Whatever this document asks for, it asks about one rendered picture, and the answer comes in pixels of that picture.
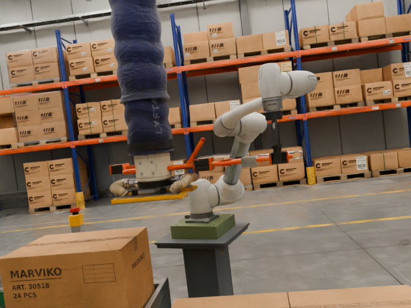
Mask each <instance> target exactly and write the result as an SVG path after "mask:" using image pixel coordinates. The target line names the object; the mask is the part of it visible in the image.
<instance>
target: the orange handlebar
mask: <svg viewBox="0 0 411 308"><path fill-rule="evenodd" d="M292 158H293V155H292V154H289V159H292ZM256 161H257V163H258V162H265V161H270V159H269V156H258V157H257V158H256ZM233 164H241V158H239V159H233V158H228V159H222V160H219V161H213V162H211V166H221V167H225V166H232V165H233ZM192 168H193V163H191V164H176V165H170V166H168V167H167V170H168V171H173V170H179V169H192ZM122 173H123V174H124V175H127V174H135V173H136V168H135V166H126V170H123V171H122Z"/></svg>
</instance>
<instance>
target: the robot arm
mask: <svg viewBox="0 0 411 308"><path fill-rule="evenodd" d="M258 85H259V93H260V95H261V97H260V98H258V99H255V100H253V101H249V102H247V103H245V104H242V105H240V106H238V107H236V108H234V109H232V110H230V111H228V112H225V113H224V114H222V115H221V116H219V118H217V119H216V121H215V123H214V125H213V130H214V133H215V134H216V135H217V136H219V137H225V136H235V140H234V144H233V146H232V150H231V154H230V157H229V158H233V159H235V157H238V156H246V155H247V153H248V149H249V147H250V144H251V142H253V141H254V140H255V139H256V138H257V136H258V135H259V134H261V133H262V132H264V131H265V129H266V127H267V121H269V120H271V121H272V124H271V125H270V128H271V133H272V141H273V147H272V149H273V154H274V160H275V164H276V163H281V152H280V151H281V146H282V144H281V143H280V125H279V124H278V122H277V120H279V119H282V118H283V115H282V111H280V109H283V100H285V99H287V98H289V99H295V98H297V97H300V96H303V95H304V94H308V93H310V92H312V91H313V90H315V88H316V86H317V78H316V76H315V75H314V74H313V73H311V72H309V71H289V72H281V70H280V68H279V66H278V65H277V64H276V63H267V64H264V65H262V66H261V67H260V68H259V74H258ZM261 109H263V111H264V112H265V111H266V113H265V116H264V115H262V114H261V113H258V112H256V111H258V110H261ZM241 171H242V165H241V164H233V165H232V166H227V167H226V171H225V173H224V175H222V176H221V177H220V178H219V180H218V181H217V182H216V183H215V184H210V182H209V181H208V180H206V179H204V178H201V179H198V180H197V181H195V182H192V183H191V185H197V186H198V188H197V189H195V190H194V191H192V192H188V202H189V208H190V214H186V215H185V218H186V219H187V220H185V223H205V224H208V223H210V222H211V221H213V220H214V219H216V218H219V217H220V216H219V215H218V214H213V208H214V207H215V206H222V205H229V204H233V203H236V202H238V201H239V200H241V199H242V198H243V197H244V194H245V188H244V185H243V184H242V183H241V182H240V180H239V177H240V173H241Z"/></svg>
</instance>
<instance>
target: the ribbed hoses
mask: <svg viewBox="0 0 411 308"><path fill-rule="evenodd" d="M182 176H183V177H181V178H182V179H181V180H179V181H176V182H174V184H172V186H171V187H170V189H169V190H170V191H171V192H172V193H177V192H178V191H179V190H180V189H182V188H184V187H187V186H188V185H189V184H190V183H192V182H195V181H197V180H198V178H199V177H198V174H197V173H194V172H193V173H189V174H184V175H182ZM126 179H127V178H126ZM126 179H122V180H119V181H116V182H114V183H113V184H112V185H111V186H110V191H111V192H112V193H114V194H118V195H120V196H121V197H124V196H125V195H126V194H127V193H128V192H127V191H126V189H124V188H125V187H127V185H126V183H125V180H126ZM126 182H127V181H126Z"/></svg>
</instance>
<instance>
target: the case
mask: <svg viewBox="0 0 411 308"><path fill-rule="evenodd" d="M0 273H1V280H2V289H3V294H4V301H5V306H6V308H145V306H146V304H147V303H148V301H149V300H150V298H151V296H152V295H153V293H154V291H155V287H154V278H153V272H152V264H151V258H150V249H149V240H148V234H147V227H135V228H127V229H113V230H99V231H91V232H78V233H63V234H55V235H45V236H43V237H41V238H39V239H37V240H35V241H33V242H31V243H29V244H27V245H25V246H23V247H21V248H19V249H17V250H15V251H13V252H11V253H9V254H7V255H5V256H3V257H1V258H0Z"/></svg>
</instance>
